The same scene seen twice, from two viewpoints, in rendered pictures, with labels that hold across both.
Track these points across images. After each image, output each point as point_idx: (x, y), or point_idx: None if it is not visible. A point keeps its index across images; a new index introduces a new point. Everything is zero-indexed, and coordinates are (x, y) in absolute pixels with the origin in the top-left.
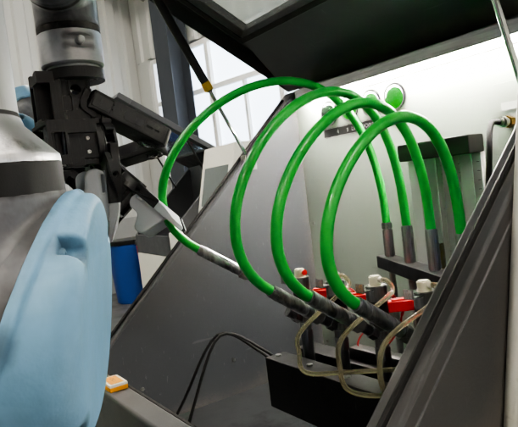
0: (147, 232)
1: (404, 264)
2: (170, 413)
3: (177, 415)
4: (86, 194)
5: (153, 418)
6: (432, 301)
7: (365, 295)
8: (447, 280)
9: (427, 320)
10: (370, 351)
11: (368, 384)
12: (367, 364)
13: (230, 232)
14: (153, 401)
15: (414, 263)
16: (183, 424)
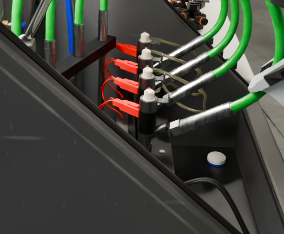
0: None
1: (60, 73)
2: (279, 202)
3: (275, 195)
4: None
5: None
6: (183, 22)
7: (151, 65)
8: (177, 11)
9: (193, 27)
10: (125, 123)
11: (159, 117)
12: (131, 131)
13: (252, 28)
14: None
15: (56, 69)
16: (275, 182)
